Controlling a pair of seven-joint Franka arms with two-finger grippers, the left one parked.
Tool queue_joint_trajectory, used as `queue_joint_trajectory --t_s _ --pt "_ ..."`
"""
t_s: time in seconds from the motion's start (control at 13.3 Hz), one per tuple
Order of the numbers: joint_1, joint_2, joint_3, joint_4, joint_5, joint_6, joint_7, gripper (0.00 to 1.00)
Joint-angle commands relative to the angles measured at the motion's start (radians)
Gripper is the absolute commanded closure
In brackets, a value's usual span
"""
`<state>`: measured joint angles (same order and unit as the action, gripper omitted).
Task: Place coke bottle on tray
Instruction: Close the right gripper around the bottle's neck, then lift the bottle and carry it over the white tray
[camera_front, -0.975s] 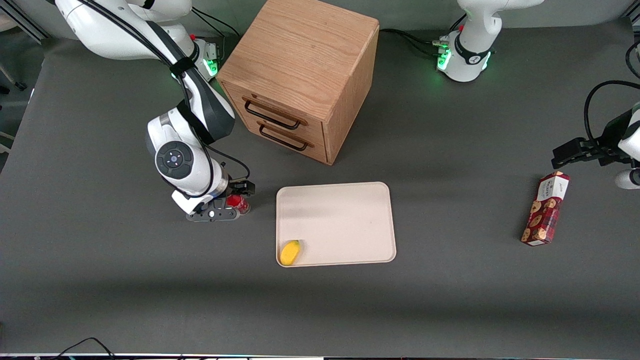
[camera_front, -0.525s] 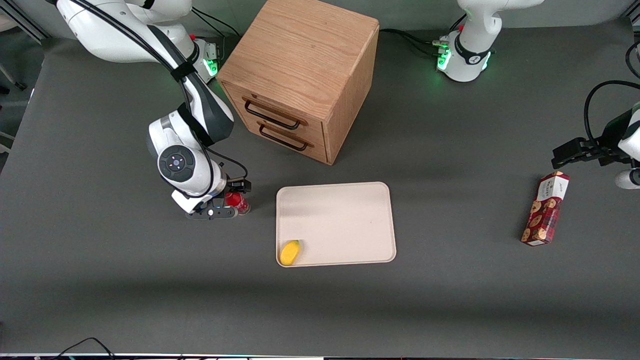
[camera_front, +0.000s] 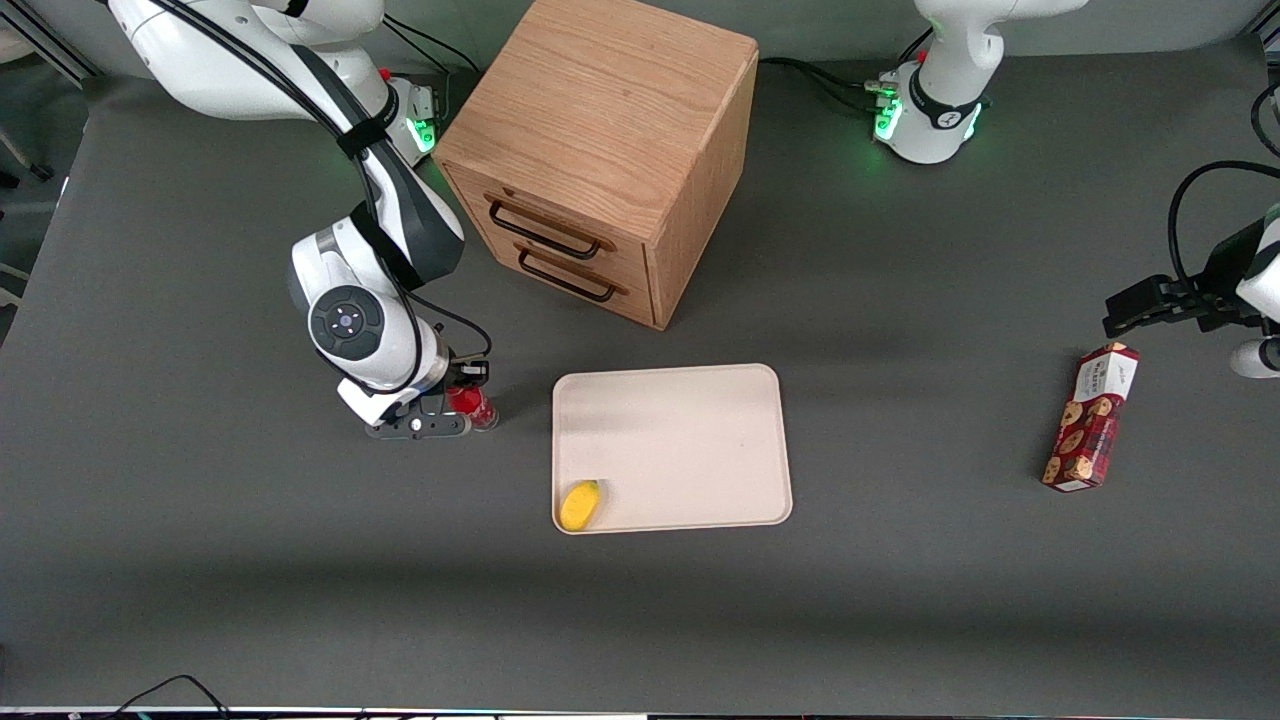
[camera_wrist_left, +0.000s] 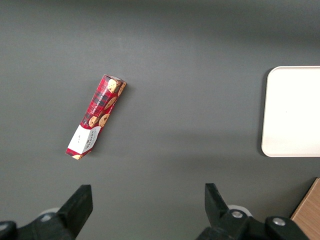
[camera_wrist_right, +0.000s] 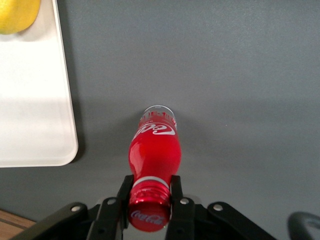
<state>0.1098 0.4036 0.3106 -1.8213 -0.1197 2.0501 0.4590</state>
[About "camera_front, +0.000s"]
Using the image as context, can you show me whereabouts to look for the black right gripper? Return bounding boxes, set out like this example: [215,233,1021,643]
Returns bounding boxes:
[420,356,493,416]

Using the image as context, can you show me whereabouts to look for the wooden drawer cabinet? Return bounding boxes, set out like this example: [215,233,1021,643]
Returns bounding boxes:
[432,0,761,332]

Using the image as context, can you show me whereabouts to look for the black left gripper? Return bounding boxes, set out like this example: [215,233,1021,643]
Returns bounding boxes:
[1103,222,1264,339]

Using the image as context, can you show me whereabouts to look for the black curved cable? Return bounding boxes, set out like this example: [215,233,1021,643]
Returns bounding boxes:
[1250,84,1280,159]

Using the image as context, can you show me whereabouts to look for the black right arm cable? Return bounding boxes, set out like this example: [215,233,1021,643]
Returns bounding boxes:
[150,0,494,396]

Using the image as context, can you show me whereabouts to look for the red coke bottle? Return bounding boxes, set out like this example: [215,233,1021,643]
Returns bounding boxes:
[447,385,499,433]

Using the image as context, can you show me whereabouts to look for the aluminium frame bar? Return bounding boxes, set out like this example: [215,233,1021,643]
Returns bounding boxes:
[0,0,103,93]

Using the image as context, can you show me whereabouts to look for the black base cable bundle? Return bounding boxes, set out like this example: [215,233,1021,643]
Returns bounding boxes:
[380,14,481,121]
[758,57,901,114]

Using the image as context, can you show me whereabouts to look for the black drawer handle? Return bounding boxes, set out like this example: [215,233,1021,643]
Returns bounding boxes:
[515,245,627,304]
[486,194,613,262]

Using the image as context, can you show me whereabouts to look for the yellow lemon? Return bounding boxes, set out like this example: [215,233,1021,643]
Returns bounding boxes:
[559,480,603,532]

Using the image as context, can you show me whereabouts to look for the red cookie box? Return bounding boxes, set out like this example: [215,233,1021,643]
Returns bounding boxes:
[1041,342,1141,493]

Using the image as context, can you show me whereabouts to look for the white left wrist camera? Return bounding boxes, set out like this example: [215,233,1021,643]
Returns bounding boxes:
[1229,338,1280,380]

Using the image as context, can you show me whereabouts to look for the beige plastic tray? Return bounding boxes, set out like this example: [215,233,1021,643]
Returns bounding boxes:
[551,363,794,536]

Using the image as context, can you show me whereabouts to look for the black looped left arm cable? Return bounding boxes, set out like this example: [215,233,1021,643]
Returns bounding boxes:
[1168,160,1280,293]

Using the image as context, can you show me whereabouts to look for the black cable at table edge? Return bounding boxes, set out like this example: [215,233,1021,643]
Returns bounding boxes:
[95,674,233,720]

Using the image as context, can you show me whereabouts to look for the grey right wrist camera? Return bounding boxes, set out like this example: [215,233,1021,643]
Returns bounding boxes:
[363,410,473,442]

